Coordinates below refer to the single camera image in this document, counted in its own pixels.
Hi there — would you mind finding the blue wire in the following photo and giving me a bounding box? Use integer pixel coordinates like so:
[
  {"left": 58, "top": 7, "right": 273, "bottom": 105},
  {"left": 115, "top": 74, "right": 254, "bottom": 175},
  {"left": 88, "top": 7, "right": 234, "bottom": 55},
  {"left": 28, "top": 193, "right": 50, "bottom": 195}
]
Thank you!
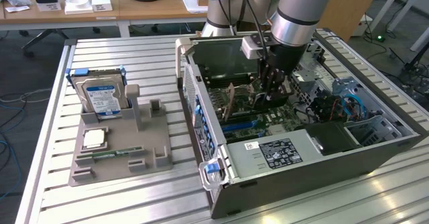
[{"left": 344, "top": 93, "right": 369, "bottom": 121}]

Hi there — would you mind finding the green motherboard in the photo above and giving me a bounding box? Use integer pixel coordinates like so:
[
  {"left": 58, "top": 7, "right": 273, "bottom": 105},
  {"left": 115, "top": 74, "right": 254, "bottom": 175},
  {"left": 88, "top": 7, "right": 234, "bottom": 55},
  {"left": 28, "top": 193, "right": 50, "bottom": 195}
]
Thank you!
[{"left": 197, "top": 65, "right": 312, "bottom": 144}]

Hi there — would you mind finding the hard disk with blue bracket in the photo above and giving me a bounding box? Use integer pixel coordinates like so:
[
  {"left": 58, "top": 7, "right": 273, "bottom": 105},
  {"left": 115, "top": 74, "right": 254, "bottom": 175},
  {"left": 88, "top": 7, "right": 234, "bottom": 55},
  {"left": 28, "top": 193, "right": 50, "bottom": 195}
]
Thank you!
[{"left": 63, "top": 65, "right": 131, "bottom": 121}]

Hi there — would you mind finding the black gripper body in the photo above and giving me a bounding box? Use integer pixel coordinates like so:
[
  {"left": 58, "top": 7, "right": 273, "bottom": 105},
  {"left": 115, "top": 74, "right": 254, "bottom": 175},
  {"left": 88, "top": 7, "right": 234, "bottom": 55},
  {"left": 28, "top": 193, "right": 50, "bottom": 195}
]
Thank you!
[{"left": 266, "top": 44, "right": 308, "bottom": 72}]

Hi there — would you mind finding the white table frame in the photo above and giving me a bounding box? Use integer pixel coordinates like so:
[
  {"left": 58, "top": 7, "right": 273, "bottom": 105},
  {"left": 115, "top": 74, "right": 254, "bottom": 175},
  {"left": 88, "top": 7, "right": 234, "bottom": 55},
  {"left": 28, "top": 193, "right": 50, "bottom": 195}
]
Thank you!
[{"left": 366, "top": 0, "right": 429, "bottom": 52}]

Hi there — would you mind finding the white tape roll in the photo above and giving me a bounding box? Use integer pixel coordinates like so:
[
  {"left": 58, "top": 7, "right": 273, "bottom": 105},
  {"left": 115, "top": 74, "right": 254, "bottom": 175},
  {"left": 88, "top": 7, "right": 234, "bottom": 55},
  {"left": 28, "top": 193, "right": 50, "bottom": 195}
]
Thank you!
[{"left": 66, "top": 0, "right": 88, "bottom": 9}]

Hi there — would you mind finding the wooden desk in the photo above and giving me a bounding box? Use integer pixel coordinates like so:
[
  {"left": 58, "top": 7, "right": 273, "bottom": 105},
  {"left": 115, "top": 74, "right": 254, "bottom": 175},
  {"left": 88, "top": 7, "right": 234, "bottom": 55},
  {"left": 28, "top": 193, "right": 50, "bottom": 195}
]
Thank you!
[
  {"left": 0, "top": 0, "right": 122, "bottom": 31},
  {"left": 119, "top": 0, "right": 305, "bottom": 38}
]

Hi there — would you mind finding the black RAM slot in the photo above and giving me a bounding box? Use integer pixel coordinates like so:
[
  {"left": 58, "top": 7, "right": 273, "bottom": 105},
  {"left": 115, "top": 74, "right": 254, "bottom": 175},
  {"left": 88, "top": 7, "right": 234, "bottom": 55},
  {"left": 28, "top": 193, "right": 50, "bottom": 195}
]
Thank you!
[
  {"left": 210, "top": 82, "right": 254, "bottom": 88},
  {"left": 209, "top": 79, "right": 253, "bottom": 85},
  {"left": 209, "top": 77, "right": 251, "bottom": 82}
]

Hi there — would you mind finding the silver CPU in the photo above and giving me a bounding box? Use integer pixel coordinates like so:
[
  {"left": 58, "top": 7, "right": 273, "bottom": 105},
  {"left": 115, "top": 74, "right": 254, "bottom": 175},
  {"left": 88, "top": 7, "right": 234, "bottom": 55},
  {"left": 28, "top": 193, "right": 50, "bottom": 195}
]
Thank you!
[{"left": 83, "top": 130, "right": 107, "bottom": 149}]

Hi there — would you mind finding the white paper stack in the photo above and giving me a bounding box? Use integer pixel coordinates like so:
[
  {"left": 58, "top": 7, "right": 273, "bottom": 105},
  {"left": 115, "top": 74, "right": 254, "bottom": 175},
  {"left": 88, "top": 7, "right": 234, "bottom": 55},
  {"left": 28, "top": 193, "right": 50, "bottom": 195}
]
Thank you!
[{"left": 181, "top": 0, "right": 209, "bottom": 14}]

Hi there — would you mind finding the perforated metal drive cage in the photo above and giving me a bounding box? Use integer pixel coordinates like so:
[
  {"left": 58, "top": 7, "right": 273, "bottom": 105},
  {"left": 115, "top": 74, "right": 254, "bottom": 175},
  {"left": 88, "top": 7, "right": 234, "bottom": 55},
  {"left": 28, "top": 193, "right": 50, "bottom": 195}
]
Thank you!
[{"left": 292, "top": 43, "right": 340, "bottom": 109}]

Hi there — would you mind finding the white box with black lid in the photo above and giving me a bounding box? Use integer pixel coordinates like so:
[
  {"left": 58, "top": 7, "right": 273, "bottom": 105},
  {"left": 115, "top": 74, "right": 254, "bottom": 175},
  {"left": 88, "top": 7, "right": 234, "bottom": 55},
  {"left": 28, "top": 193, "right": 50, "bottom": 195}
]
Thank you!
[{"left": 34, "top": 0, "right": 63, "bottom": 12}]

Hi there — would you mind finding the open grey PC case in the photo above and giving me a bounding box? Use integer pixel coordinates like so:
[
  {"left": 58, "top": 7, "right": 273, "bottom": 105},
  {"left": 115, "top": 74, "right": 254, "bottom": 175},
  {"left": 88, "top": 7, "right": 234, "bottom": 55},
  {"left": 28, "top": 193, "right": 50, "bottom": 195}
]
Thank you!
[{"left": 174, "top": 28, "right": 429, "bottom": 220}]

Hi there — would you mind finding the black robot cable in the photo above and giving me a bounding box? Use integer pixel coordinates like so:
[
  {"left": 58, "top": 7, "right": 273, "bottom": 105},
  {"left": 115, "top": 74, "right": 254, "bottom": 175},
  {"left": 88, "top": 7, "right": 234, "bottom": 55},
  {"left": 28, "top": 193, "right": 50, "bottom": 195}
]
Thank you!
[{"left": 213, "top": 0, "right": 280, "bottom": 59}]

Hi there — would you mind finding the silver disk bay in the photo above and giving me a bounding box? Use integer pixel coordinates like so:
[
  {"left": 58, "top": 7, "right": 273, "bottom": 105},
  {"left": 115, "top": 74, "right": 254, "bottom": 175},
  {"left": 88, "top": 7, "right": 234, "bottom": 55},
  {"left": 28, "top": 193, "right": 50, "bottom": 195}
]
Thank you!
[{"left": 344, "top": 115, "right": 402, "bottom": 147}]

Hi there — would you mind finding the black plastic shroud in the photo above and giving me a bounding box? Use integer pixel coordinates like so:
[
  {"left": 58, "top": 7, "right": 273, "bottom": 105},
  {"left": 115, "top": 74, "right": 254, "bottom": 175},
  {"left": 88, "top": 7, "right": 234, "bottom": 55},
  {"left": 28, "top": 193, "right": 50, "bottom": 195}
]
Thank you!
[{"left": 304, "top": 122, "right": 365, "bottom": 157}]

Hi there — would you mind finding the flat white box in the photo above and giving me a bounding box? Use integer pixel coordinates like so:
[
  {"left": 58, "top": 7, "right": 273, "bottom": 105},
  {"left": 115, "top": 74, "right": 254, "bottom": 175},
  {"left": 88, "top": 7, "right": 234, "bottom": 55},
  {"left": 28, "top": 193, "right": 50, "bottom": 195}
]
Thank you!
[{"left": 64, "top": 2, "right": 95, "bottom": 15}]

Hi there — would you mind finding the small white carton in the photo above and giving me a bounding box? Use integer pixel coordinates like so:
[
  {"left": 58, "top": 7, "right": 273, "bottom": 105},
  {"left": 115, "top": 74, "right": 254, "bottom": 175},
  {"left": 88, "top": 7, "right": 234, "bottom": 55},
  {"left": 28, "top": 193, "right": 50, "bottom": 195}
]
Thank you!
[{"left": 91, "top": 0, "right": 114, "bottom": 13}]

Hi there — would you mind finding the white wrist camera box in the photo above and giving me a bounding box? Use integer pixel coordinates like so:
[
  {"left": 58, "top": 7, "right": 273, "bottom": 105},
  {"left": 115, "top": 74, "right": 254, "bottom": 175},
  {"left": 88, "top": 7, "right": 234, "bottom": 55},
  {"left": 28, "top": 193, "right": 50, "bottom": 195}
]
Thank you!
[{"left": 241, "top": 35, "right": 270, "bottom": 59}]

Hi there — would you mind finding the blue floor cable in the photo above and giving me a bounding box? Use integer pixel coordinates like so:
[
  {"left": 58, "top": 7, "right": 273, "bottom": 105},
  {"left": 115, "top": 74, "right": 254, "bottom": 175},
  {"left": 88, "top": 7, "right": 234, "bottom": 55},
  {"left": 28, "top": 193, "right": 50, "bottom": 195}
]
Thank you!
[{"left": 0, "top": 103, "right": 27, "bottom": 199}]

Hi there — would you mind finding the graphics card with metal bracket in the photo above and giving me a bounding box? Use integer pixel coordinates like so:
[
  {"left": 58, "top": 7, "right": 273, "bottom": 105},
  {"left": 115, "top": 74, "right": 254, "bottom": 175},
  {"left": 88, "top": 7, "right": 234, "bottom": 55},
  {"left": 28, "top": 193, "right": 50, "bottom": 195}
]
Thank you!
[{"left": 222, "top": 82, "right": 292, "bottom": 121}]

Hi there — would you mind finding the grey power supply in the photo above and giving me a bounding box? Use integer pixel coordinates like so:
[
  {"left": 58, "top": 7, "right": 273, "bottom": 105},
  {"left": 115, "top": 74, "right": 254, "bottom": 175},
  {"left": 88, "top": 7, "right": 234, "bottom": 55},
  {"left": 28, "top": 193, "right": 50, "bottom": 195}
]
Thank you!
[{"left": 226, "top": 129, "right": 325, "bottom": 180}]

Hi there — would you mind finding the green RAM stick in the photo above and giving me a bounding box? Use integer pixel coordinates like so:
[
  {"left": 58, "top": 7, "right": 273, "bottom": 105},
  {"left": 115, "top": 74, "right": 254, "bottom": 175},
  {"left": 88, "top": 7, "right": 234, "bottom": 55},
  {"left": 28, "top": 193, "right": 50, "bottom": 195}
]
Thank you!
[
  {"left": 76, "top": 146, "right": 145, "bottom": 161},
  {"left": 231, "top": 108, "right": 270, "bottom": 117}
]

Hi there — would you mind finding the wooden cabinet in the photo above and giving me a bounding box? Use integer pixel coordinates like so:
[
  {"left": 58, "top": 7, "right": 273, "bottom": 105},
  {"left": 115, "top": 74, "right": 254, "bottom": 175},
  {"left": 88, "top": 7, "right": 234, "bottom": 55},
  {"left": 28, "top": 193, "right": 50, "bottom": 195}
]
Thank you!
[{"left": 280, "top": 0, "right": 385, "bottom": 42}]

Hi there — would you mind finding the black tripod stand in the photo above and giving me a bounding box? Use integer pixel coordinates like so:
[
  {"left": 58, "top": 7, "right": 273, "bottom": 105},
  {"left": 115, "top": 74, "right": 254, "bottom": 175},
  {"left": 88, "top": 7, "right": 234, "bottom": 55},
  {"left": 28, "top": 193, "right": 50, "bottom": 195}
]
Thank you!
[{"left": 400, "top": 39, "right": 429, "bottom": 95}]

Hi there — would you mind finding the white box with red button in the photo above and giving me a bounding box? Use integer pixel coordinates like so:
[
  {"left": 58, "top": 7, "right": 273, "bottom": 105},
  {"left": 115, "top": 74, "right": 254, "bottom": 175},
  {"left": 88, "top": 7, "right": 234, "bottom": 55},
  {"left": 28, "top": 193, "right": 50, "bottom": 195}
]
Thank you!
[{"left": 350, "top": 14, "right": 374, "bottom": 38}]

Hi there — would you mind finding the grey parts rack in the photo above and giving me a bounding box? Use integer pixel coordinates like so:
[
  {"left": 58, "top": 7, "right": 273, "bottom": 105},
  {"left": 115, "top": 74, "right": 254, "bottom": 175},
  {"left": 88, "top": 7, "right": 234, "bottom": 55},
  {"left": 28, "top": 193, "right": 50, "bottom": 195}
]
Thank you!
[{"left": 67, "top": 84, "right": 174, "bottom": 188}]

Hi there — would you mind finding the black chair base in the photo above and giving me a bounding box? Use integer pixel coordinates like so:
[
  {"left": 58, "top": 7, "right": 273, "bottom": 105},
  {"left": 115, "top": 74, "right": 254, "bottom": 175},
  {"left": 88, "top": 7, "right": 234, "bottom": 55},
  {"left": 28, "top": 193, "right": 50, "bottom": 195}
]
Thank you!
[{"left": 19, "top": 27, "right": 103, "bottom": 58}]

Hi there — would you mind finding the metal socket cover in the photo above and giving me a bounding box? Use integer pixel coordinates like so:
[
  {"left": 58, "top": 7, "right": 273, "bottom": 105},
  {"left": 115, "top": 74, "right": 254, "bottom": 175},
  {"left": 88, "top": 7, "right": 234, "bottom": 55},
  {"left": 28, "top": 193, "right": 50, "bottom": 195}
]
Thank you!
[{"left": 250, "top": 74, "right": 266, "bottom": 94}]

